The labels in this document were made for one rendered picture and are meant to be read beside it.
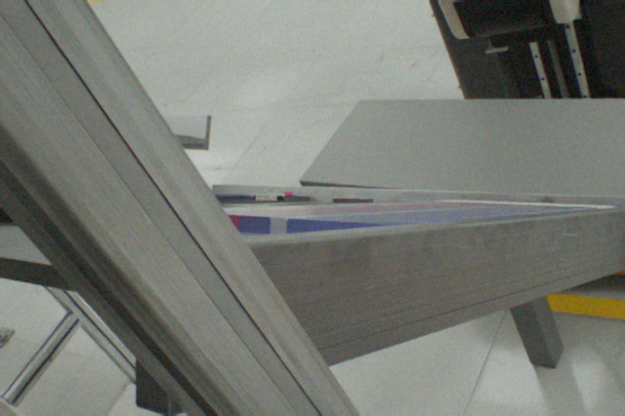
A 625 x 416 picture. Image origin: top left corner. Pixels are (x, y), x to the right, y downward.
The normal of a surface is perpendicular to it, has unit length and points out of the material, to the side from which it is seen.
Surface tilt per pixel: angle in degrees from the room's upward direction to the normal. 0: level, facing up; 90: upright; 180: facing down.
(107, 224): 90
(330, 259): 90
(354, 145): 0
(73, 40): 90
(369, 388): 0
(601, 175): 0
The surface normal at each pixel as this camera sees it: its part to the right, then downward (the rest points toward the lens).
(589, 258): 0.79, 0.04
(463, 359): -0.40, -0.71
